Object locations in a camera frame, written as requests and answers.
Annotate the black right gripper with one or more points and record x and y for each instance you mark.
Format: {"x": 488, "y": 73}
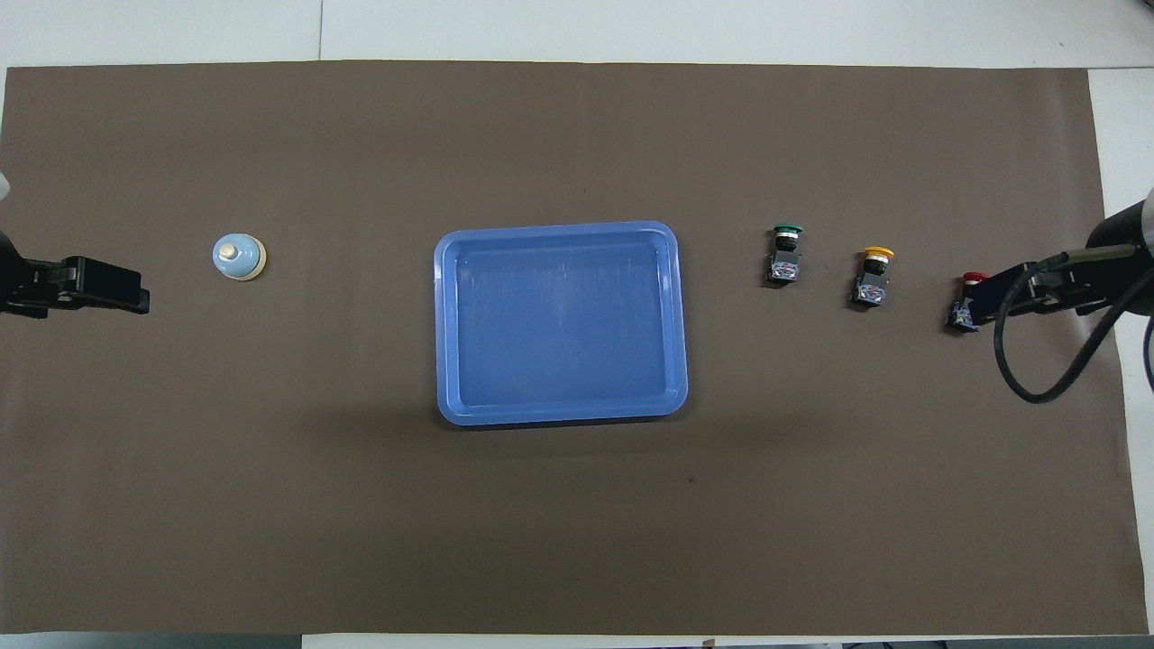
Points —
{"x": 1113, "y": 233}

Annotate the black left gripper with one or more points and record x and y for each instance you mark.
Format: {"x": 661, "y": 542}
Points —
{"x": 54, "y": 279}

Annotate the red push button switch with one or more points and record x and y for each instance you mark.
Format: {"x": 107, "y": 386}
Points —
{"x": 961, "y": 315}

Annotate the light blue service bell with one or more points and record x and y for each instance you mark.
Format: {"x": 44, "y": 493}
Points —
{"x": 236, "y": 258}

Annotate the yellow push button switch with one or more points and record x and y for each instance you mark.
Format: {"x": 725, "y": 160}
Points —
{"x": 872, "y": 287}

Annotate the green push button switch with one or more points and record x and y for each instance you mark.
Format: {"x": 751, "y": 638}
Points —
{"x": 784, "y": 264}

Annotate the blue plastic tray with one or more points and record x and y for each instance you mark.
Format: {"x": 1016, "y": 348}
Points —
{"x": 559, "y": 324}

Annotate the brown table mat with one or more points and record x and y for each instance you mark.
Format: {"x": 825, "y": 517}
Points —
{"x": 361, "y": 505}

